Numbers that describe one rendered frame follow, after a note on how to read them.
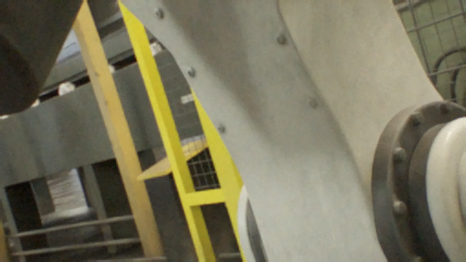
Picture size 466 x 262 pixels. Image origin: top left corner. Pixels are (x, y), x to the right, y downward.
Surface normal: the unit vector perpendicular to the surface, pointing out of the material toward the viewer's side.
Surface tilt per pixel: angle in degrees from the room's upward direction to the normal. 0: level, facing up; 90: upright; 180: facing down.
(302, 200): 91
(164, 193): 90
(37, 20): 112
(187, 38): 105
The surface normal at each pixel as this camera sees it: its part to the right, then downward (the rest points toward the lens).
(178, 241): -0.76, 0.25
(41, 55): 0.96, 0.20
